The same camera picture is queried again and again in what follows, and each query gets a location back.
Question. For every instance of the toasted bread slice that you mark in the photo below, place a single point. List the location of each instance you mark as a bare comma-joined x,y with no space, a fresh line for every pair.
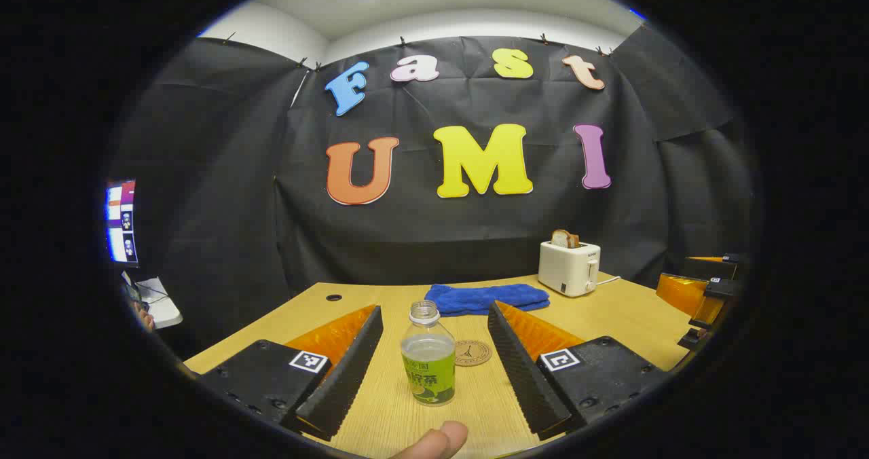
563,239

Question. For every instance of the white side desk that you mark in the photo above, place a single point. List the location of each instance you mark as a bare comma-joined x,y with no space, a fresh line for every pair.
163,306

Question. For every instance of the white toaster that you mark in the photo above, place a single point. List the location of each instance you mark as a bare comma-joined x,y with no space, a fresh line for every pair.
565,269

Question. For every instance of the green label water bottle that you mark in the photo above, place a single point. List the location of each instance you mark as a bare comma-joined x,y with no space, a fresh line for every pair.
428,371

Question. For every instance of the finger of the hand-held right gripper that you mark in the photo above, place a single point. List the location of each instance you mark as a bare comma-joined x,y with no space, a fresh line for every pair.
682,295
709,266

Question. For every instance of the black backdrop cloth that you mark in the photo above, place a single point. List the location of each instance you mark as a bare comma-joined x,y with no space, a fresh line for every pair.
224,208

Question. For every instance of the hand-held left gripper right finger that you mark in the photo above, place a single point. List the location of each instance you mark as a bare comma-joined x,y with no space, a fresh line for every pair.
523,377

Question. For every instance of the computer monitor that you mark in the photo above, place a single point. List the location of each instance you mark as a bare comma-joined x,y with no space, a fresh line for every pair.
122,225

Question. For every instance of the round cork coaster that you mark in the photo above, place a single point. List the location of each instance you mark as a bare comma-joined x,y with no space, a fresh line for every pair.
473,353

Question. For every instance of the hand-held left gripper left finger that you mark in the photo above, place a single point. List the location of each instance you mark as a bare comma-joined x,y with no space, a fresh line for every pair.
346,377

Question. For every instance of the blue folded towel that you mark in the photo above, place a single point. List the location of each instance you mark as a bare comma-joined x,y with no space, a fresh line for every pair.
485,298

